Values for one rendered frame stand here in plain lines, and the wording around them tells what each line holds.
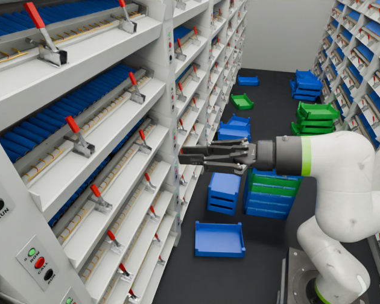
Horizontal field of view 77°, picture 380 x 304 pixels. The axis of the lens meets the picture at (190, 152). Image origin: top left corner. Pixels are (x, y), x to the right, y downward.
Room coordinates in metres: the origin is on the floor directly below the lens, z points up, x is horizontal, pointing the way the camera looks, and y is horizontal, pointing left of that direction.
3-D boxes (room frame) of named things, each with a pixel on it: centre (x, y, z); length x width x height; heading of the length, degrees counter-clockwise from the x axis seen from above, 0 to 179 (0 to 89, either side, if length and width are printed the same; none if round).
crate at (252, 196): (1.17, -0.55, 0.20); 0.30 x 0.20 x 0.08; 80
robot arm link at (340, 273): (0.42, -0.55, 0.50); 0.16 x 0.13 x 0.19; 17
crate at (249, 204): (1.17, -0.55, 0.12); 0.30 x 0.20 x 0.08; 80
